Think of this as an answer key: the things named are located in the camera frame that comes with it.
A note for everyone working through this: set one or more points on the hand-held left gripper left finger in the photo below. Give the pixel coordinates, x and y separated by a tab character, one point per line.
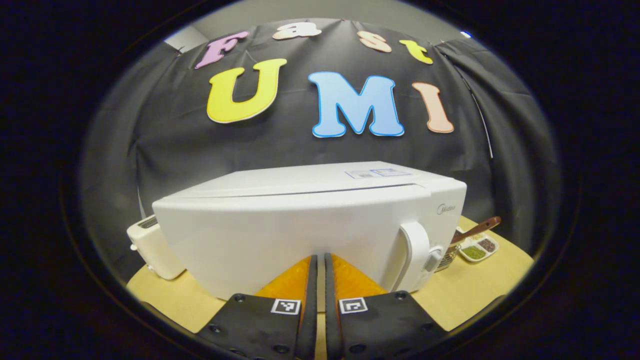
307	310

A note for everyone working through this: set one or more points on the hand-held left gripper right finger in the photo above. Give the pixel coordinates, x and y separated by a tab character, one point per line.
332	320

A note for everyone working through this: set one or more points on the white microwave oven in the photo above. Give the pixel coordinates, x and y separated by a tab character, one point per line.
280	225

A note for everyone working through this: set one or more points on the white divided dish with beans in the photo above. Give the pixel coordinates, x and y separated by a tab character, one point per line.
477	249

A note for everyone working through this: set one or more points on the white toaster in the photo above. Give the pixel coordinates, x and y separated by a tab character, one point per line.
152	247

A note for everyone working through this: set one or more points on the brown wooden spoon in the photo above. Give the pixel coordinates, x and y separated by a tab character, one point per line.
477	230

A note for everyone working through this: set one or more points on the small ceiling light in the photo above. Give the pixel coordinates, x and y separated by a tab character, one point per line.
465	34

